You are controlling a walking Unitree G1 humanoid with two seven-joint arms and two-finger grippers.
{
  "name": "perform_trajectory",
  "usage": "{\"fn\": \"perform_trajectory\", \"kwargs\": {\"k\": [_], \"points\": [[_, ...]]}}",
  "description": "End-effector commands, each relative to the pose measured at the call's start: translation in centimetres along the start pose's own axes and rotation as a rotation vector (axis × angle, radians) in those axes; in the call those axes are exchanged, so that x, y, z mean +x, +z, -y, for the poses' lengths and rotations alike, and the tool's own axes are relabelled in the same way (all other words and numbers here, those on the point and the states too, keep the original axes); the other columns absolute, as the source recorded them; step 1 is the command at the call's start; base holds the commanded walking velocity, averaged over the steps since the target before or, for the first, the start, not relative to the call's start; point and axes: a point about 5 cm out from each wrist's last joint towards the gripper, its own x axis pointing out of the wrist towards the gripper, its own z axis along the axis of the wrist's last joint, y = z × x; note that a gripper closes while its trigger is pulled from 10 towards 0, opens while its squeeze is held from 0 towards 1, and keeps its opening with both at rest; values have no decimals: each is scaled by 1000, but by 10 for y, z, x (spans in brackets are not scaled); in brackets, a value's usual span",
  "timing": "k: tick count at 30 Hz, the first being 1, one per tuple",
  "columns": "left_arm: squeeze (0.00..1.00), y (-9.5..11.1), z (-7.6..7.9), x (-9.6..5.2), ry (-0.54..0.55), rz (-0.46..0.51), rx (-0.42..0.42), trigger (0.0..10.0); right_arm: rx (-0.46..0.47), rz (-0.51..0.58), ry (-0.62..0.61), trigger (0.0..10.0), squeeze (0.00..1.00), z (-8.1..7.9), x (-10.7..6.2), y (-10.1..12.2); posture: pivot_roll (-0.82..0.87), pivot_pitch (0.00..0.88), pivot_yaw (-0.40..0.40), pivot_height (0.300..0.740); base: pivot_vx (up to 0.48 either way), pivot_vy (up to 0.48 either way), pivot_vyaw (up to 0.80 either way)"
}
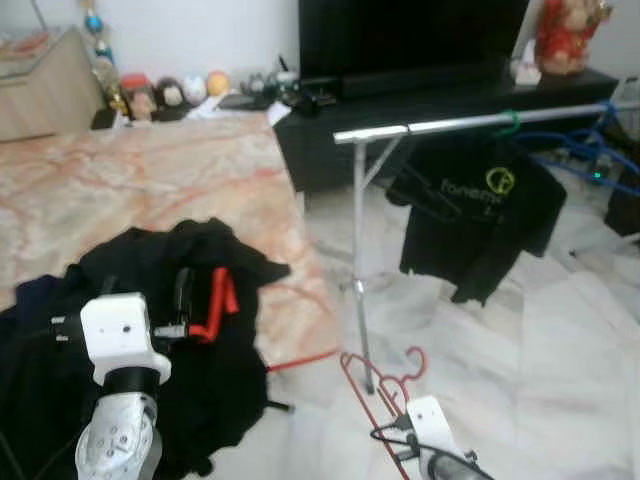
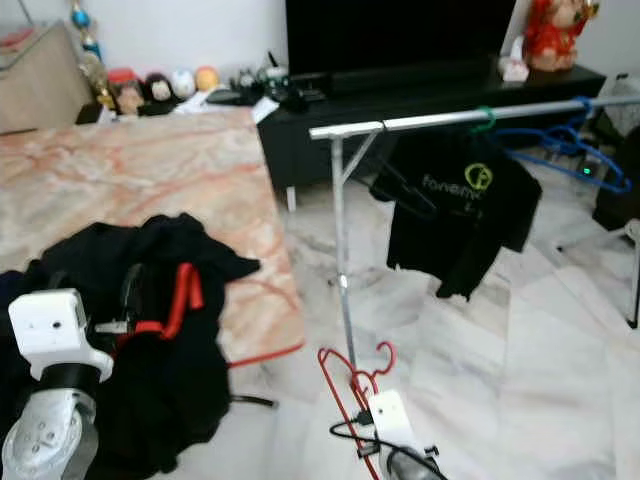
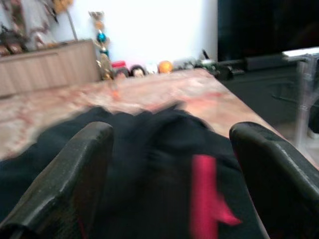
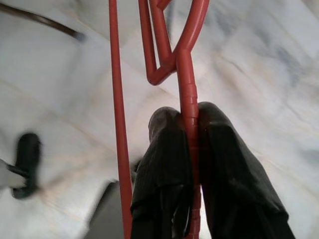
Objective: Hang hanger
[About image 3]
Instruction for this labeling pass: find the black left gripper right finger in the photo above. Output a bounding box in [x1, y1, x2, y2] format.
[228, 121, 319, 239]

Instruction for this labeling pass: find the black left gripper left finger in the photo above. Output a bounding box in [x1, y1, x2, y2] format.
[0, 121, 115, 239]

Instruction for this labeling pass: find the black shirt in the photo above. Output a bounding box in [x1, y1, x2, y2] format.
[0, 103, 272, 239]

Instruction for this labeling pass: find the silver metal clothes rack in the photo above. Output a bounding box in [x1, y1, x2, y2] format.
[281, 47, 319, 147]

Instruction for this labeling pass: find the black tv console cabinet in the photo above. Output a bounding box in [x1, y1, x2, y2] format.
[216, 64, 319, 132]

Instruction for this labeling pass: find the beige wooden cabinet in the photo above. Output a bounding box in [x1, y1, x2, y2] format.
[0, 38, 102, 98]

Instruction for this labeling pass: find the black soundbar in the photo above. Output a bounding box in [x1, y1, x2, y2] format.
[224, 54, 286, 73]

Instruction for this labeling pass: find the gold trophy figurine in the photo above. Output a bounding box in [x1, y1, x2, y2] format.
[88, 11, 118, 83]

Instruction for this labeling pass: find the jar with red lid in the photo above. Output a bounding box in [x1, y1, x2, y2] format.
[111, 59, 128, 78]

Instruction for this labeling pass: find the marble pattern folding table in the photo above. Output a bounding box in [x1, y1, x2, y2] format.
[0, 68, 319, 175]

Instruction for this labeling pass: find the black white mouse plush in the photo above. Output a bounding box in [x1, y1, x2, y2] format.
[129, 64, 147, 78]

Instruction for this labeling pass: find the green circuit board gadget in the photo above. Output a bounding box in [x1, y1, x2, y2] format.
[199, 49, 220, 75]

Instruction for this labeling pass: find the white blue round plush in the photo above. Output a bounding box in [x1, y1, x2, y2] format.
[146, 63, 160, 74]

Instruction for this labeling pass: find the small grey figurine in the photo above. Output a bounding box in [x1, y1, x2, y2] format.
[173, 58, 197, 70]

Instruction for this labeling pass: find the orange round plush toy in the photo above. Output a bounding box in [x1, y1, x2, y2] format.
[158, 60, 173, 74]

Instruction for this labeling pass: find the black flat television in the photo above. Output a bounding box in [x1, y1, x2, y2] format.
[217, 0, 319, 62]

